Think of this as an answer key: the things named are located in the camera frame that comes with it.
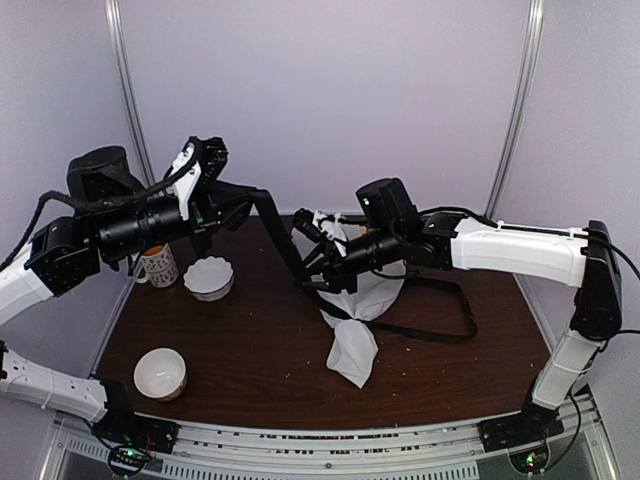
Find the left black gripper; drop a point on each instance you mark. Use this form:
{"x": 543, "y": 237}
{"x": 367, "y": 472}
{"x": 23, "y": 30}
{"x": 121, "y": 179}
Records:
{"x": 215, "y": 210}

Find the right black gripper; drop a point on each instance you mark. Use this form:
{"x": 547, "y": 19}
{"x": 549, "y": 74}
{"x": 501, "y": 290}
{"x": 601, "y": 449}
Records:
{"x": 336, "y": 272}

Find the translucent white wrapping paper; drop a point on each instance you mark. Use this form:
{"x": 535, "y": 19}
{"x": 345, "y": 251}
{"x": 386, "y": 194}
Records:
{"x": 354, "y": 346}

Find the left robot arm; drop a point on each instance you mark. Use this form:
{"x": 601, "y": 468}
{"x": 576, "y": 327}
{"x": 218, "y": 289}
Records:
{"x": 48, "y": 262}

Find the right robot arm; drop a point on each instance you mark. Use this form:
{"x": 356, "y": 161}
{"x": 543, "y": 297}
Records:
{"x": 455, "y": 238}

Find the white scalloped bowl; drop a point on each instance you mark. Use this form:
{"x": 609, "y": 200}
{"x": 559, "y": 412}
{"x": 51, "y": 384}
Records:
{"x": 209, "y": 279}

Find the yellow patterned cup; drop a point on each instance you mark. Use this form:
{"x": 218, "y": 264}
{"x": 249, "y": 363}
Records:
{"x": 157, "y": 267}

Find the plain white bowl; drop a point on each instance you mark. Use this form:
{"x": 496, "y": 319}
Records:
{"x": 160, "y": 375}

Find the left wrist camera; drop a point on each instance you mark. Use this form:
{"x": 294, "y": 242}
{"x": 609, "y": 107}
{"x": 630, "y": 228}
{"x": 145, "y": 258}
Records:
{"x": 205, "y": 160}

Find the aluminium front rail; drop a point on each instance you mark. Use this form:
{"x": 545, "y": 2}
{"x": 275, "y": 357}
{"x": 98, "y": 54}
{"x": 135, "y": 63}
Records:
{"x": 452, "y": 450}

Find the left aluminium frame post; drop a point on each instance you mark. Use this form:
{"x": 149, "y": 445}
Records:
{"x": 117, "y": 37}

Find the aluminium frame post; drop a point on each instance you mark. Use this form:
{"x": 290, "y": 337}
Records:
{"x": 528, "y": 64}
{"x": 117, "y": 37}

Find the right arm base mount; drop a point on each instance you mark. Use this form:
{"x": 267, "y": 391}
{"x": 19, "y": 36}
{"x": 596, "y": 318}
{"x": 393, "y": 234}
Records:
{"x": 516, "y": 430}

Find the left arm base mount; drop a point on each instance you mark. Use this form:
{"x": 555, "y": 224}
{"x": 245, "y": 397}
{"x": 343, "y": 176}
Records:
{"x": 142, "y": 432}

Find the right aluminium frame post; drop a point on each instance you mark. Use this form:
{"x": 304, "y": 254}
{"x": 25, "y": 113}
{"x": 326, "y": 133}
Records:
{"x": 528, "y": 64}

